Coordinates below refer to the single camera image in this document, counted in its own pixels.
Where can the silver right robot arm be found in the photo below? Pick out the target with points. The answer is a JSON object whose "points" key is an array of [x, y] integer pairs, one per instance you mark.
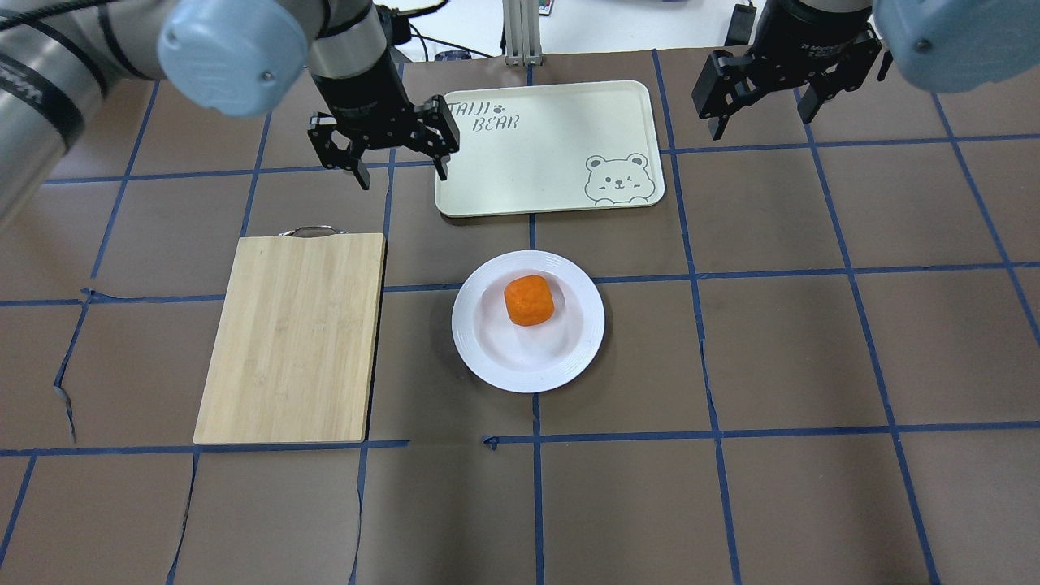
{"points": [[953, 46]]}

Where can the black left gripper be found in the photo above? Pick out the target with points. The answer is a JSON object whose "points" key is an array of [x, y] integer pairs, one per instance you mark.
{"points": [[365, 101]]}

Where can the orange fruit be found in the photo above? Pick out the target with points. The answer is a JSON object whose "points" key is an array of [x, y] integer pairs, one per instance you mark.
{"points": [[529, 301]]}

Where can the cream bear tray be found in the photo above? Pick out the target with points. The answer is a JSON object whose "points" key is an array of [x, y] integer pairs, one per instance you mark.
{"points": [[552, 148]]}

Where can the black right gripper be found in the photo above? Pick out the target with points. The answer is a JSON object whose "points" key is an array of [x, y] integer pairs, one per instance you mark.
{"points": [[800, 42]]}

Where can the white round plate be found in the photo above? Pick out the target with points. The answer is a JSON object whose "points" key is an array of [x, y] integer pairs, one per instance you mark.
{"points": [[528, 359]]}

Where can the aluminium frame post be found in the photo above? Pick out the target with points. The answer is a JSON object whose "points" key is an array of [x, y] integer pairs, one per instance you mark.
{"points": [[522, 33]]}

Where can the bamboo cutting board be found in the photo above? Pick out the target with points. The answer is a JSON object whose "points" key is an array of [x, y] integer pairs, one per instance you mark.
{"points": [[294, 357]]}

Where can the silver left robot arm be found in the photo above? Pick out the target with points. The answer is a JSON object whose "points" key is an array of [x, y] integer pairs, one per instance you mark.
{"points": [[61, 59]]}

